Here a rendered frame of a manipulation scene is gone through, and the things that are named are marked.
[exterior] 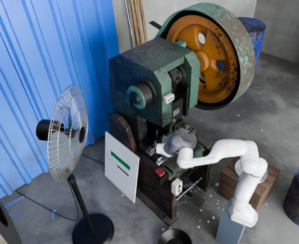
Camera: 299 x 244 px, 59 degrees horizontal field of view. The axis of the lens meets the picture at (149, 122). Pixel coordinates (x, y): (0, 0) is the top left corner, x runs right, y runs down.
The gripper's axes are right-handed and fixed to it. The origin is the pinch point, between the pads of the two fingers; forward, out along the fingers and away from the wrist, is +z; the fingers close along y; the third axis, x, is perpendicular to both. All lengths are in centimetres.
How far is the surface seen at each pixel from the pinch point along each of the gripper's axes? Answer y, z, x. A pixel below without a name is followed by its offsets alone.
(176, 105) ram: 32.5, -17.8, 24.9
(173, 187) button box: 5.7, 20.3, -20.8
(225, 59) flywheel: 69, -50, 26
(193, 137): 43.5, 9.3, 0.5
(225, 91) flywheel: 66, -32, 10
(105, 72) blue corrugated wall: 46, 59, 122
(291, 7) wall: 362, 34, 76
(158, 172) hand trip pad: -0.9, 9.7, -4.9
